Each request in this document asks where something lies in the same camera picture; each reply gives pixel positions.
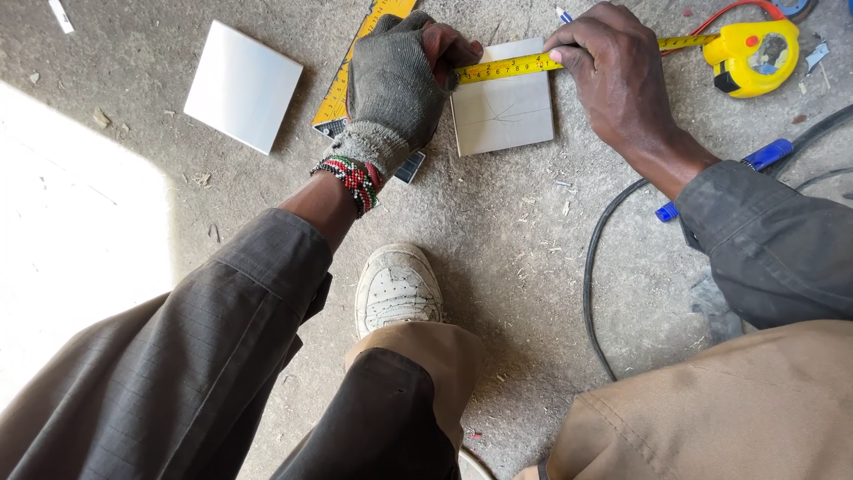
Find person's left hand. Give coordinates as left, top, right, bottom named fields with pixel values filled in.
left=327, top=10, right=485, bottom=180

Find person's right hand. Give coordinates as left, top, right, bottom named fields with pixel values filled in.
left=542, top=1, right=709, bottom=160

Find yellow tape measure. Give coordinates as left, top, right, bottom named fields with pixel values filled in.
left=455, top=0, right=801, bottom=100

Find small white square tile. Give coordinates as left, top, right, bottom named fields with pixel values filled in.
left=450, top=37, right=556, bottom=158

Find yellow metal square ruler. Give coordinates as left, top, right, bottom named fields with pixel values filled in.
left=311, top=0, right=427, bottom=185

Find large white square tile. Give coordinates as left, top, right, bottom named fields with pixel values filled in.
left=184, top=19, right=305, bottom=156

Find worn white shoe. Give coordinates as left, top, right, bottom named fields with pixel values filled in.
left=354, top=243, right=445, bottom=340

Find blue round disc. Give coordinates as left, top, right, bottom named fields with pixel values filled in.
left=772, top=0, right=819, bottom=22

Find small grey metal piece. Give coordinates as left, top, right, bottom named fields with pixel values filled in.
left=804, top=39, right=831, bottom=76

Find small white flat scrap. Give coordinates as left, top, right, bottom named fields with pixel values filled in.
left=47, top=0, right=76, bottom=35

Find white curved rim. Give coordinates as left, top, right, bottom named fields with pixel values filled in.
left=458, top=448, right=497, bottom=480

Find person's tan trousers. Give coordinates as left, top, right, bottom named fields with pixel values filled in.
left=344, top=319, right=853, bottom=480

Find beaded red green bracelet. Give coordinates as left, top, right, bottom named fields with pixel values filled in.
left=310, top=155, right=384, bottom=220

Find thick black cable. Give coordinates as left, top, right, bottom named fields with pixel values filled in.
left=582, top=103, right=853, bottom=383

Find blue handled tool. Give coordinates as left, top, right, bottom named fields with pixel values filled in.
left=655, top=138, right=795, bottom=223

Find thin black cable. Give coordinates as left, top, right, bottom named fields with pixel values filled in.
left=794, top=165, right=853, bottom=193

